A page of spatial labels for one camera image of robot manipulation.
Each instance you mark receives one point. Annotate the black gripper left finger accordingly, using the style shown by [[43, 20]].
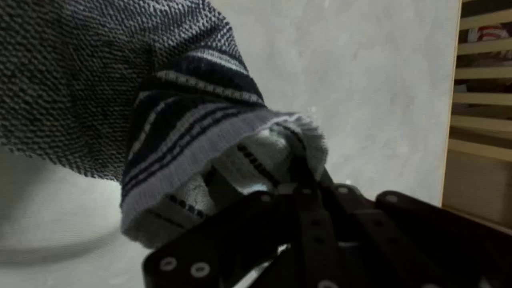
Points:
[[224, 249]]

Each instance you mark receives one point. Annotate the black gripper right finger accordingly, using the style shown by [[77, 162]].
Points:
[[394, 241]]

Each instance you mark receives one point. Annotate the grey striped towel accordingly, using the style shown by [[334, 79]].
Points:
[[152, 95]]

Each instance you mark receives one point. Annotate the wooden chair at table end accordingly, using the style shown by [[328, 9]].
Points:
[[478, 164]]

